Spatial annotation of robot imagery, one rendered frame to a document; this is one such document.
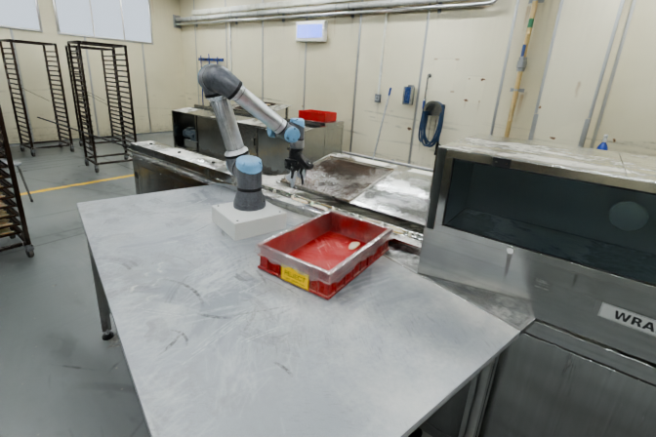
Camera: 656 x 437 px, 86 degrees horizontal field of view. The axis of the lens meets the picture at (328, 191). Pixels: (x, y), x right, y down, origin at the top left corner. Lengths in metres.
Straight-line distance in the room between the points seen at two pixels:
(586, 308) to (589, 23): 3.86
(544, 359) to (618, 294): 0.32
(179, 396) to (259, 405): 0.18
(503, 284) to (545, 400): 0.40
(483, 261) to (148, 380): 1.01
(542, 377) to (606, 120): 3.97
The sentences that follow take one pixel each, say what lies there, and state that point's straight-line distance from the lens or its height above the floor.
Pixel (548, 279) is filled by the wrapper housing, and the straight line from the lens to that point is 1.27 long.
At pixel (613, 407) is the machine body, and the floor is 0.63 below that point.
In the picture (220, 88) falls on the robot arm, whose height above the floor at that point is 1.43.
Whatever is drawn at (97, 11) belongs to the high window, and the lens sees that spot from 8.89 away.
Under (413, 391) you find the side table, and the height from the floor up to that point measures 0.82.
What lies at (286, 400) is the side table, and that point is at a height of 0.82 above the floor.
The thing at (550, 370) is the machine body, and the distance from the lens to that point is 1.43.
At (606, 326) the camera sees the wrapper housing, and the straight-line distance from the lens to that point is 1.32.
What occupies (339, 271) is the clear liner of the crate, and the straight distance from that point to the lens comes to 1.15.
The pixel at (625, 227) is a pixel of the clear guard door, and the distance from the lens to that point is 1.21.
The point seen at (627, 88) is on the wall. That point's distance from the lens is 5.08.
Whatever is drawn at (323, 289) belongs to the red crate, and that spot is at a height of 0.85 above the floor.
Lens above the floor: 1.50
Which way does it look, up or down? 18 degrees down
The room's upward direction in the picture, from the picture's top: 4 degrees clockwise
